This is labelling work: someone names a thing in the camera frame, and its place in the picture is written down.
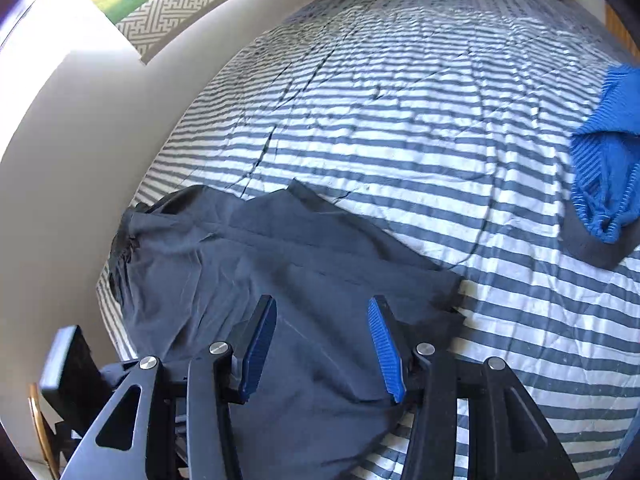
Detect dark navy pants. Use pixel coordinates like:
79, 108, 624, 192
108, 181, 463, 479

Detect wooden chair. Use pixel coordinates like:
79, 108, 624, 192
27, 382, 61, 480

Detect blue white striped bedspread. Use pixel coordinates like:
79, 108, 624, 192
119, 0, 639, 479

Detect blue knit sweater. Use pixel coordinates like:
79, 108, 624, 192
570, 65, 639, 244

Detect wooden slatted bench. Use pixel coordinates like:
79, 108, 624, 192
605, 3, 637, 55

